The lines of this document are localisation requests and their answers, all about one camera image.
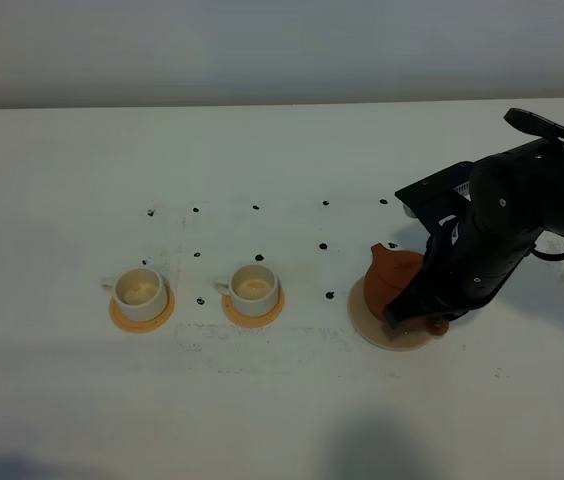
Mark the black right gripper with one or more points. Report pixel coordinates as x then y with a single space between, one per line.
462 272

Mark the brown clay teapot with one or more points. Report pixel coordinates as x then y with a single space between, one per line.
389 273

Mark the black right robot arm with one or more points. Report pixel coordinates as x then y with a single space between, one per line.
483 219

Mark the beige round teapot coaster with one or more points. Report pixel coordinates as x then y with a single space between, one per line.
377 332

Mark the white right teacup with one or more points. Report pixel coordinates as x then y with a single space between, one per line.
252 290

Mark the white teacup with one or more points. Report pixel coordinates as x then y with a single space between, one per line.
140 293
252 290

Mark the orange right cup coaster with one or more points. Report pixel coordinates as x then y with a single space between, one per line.
252 322

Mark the orange cup coaster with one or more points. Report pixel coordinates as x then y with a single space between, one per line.
252 322
131 326

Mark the white left teacup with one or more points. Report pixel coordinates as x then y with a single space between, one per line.
140 293

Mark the orange left cup coaster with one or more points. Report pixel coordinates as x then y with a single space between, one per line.
131 326

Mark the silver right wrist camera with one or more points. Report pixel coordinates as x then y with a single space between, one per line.
438 197

